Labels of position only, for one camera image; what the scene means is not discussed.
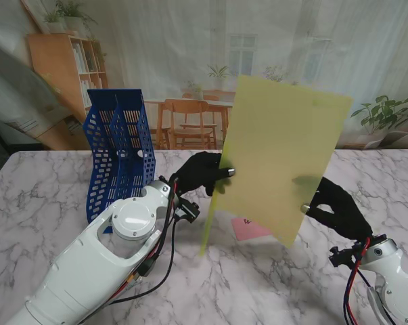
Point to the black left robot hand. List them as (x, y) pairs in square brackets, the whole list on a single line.
[(197, 172)]

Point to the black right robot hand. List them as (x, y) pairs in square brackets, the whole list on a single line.
[(342, 213)]

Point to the pink paper receipt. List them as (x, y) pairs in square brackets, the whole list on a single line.
[(247, 232)]

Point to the yellow translucent file folder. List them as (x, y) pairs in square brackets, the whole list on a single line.
[(285, 135)]

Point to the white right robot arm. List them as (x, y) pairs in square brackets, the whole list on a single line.
[(396, 281)]

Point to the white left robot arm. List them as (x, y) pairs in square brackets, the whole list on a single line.
[(88, 264)]

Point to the blue perforated file rack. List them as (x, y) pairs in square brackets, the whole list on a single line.
[(129, 149)]

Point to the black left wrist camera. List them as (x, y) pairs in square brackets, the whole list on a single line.
[(189, 211)]

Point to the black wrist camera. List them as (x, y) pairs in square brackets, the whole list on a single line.
[(340, 258), (189, 211)]

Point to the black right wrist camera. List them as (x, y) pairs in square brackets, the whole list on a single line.
[(340, 258)]

